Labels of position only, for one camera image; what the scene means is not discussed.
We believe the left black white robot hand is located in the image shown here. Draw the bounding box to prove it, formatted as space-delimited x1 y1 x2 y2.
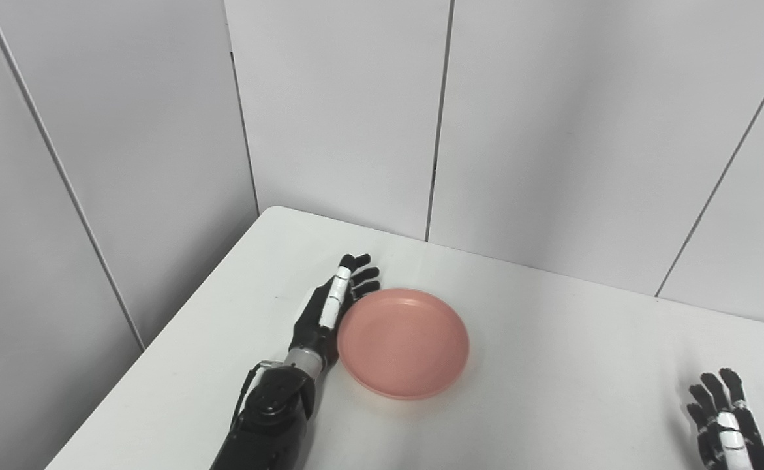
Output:
288 253 381 370

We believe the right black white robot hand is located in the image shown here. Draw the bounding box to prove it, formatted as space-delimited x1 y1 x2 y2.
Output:
686 368 764 470

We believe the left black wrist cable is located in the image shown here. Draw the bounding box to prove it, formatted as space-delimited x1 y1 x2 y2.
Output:
228 360 284 438

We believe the pink round plate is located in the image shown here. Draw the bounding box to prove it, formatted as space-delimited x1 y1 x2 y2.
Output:
337 288 470 400

